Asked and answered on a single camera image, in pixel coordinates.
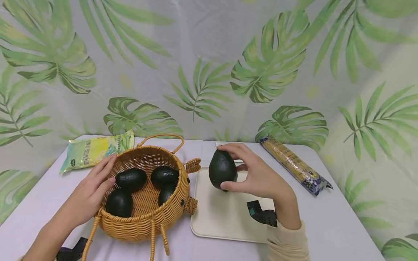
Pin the pig-shaped wicker basket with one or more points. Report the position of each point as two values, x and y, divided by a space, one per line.
143 221

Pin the person's left fingers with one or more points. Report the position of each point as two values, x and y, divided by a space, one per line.
103 167

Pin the long yellow noodle packet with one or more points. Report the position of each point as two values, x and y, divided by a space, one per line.
294 165

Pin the person's right forearm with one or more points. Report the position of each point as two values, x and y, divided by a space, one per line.
289 235

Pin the person's right thumb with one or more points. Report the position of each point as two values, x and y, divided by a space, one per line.
233 186

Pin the yellow green food packet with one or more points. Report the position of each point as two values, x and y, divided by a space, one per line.
93 150

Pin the person's right hand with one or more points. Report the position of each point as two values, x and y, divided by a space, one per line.
264 179

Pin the person's left thumb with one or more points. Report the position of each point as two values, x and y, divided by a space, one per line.
108 185

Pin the dark green avocado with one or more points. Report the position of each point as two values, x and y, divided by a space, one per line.
131 179
119 203
164 175
166 194
222 168

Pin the black wrist band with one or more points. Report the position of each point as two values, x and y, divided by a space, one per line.
261 215
73 252

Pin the person's left hand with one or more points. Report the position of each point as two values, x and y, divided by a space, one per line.
88 197

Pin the person's right fingers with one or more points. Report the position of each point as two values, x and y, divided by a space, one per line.
242 167

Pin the person's left forearm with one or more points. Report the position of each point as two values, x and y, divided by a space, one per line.
49 235

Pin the person's right index finger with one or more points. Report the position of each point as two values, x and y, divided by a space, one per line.
236 148

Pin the cream rectangular tray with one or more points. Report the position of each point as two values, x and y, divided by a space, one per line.
222 217

